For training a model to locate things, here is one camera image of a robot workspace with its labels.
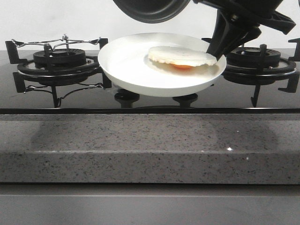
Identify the left black pan support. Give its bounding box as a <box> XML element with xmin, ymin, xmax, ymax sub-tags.
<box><xmin>5</xmin><ymin>38</ymin><xmax>112</xmax><ymax>107</ymax></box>

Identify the fried egg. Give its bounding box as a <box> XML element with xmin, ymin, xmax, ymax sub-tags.
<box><xmin>148</xmin><ymin>46</ymin><xmax>218</xmax><ymax>68</ymax></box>

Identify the right black pan support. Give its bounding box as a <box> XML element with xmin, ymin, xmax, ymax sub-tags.
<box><xmin>201</xmin><ymin>37</ymin><xmax>300</xmax><ymax>108</ymax></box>

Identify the black frying pan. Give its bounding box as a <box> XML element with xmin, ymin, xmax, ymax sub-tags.
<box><xmin>113</xmin><ymin>0</ymin><xmax>189</xmax><ymax>23</ymax></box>

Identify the left black gas burner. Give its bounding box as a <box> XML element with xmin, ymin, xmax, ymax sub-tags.
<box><xmin>33</xmin><ymin>48</ymin><xmax>86</xmax><ymax>68</ymax></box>

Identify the white round plate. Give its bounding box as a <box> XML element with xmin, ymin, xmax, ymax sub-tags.
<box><xmin>98</xmin><ymin>33</ymin><xmax>227</xmax><ymax>97</ymax></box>

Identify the silver wire pan trivet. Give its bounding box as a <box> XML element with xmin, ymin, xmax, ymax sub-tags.
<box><xmin>11</xmin><ymin>34</ymin><xmax>102</xmax><ymax>50</ymax></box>

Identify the black pan support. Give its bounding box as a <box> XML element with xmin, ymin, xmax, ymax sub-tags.
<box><xmin>201</xmin><ymin>37</ymin><xmax>300</xmax><ymax>108</ymax></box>
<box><xmin>5</xmin><ymin>38</ymin><xmax>112</xmax><ymax>107</ymax></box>

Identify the black glass cooktop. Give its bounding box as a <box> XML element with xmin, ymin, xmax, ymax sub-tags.
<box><xmin>0</xmin><ymin>51</ymin><xmax>300</xmax><ymax>114</ymax></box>

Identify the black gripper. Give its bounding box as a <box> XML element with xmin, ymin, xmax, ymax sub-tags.
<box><xmin>194</xmin><ymin>0</ymin><xmax>296</xmax><ymax>59</ymax></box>

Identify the black gas burner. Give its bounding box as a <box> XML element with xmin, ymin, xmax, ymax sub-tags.
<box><xmin>226</xmin><ymin>47</ymin><xmax>281</xmax><ymax>68</ymax></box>
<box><xmin>33</xmin><ymin>48</ymin><xmax>86</xmax><ymax>68</ymax></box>

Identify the right black gas burner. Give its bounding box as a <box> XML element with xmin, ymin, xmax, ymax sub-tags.
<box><xmin>226</xmin><ymin>47</ymin><xmax>281</xmax><ymax>68</ymax></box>

